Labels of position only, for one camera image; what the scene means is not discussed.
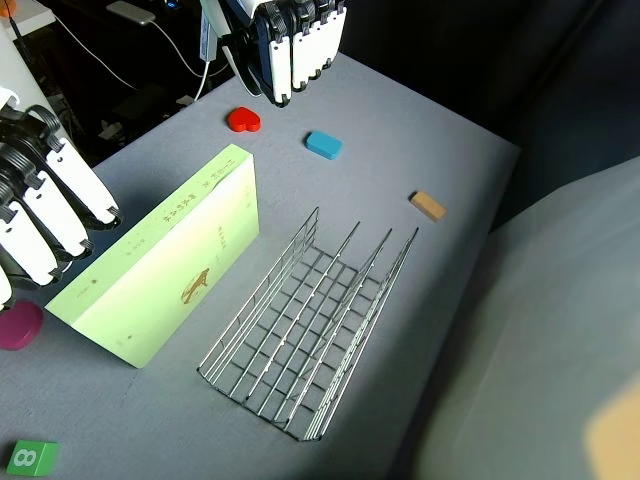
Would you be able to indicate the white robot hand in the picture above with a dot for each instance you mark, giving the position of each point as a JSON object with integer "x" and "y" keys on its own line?
{"x": 60, "y": 210}
{"x": 305, "y": 50}

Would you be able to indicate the pale green hardcover book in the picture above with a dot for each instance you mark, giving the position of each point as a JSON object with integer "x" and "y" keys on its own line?
{"x": 165, "y": 260}

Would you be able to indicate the red heart block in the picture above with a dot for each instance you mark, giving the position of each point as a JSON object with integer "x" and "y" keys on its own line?
{"x": 243, "y": 120}

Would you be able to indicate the blue rounded block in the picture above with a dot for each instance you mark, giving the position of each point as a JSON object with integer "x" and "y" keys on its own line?
{"x": 324, "y": 144}

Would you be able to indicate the magenta round disc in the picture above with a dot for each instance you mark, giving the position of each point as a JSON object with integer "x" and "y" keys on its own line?
{"x": 19, "y": 325}

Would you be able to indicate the grey table cloth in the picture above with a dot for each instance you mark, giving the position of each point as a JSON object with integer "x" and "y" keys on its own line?
{"x": 400, "y": 150}

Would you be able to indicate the grey flat device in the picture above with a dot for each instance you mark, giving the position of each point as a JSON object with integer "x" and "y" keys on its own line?
{"x": 131, "y": 12}

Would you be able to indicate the white desk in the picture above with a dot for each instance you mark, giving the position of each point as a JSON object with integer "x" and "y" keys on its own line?
{"x": 30, "y": 15}

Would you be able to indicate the tan wooden block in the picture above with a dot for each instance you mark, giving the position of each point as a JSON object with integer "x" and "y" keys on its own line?
{"x": 428, "y": 205}

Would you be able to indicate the green number eight block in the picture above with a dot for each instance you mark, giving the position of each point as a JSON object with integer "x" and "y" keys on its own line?
{"x": 31, "y": 458}

